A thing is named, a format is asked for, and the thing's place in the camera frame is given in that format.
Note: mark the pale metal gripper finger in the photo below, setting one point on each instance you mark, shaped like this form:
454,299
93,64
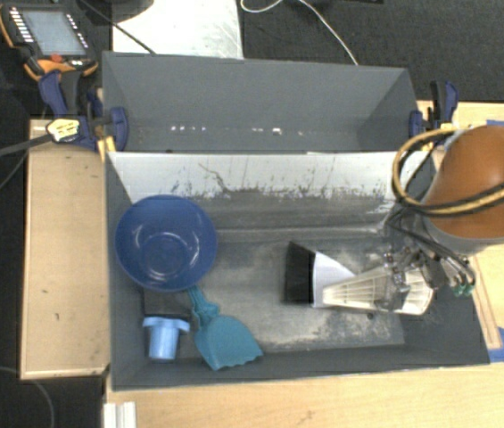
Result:
395,299
395,266

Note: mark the white brush with black bristles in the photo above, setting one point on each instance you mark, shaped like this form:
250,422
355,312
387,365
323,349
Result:
345,290

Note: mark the teal toy shovel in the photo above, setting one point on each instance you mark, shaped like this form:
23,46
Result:
225,343

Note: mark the grey metal bin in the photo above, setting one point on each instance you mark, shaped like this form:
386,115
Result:
251,101

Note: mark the blue plastic bowl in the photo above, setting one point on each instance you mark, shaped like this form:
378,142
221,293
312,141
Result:
164,243

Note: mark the light blue plastic cup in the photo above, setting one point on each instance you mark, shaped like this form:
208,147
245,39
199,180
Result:
162,339

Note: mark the pale wood board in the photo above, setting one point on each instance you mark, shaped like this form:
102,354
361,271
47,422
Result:
66,257

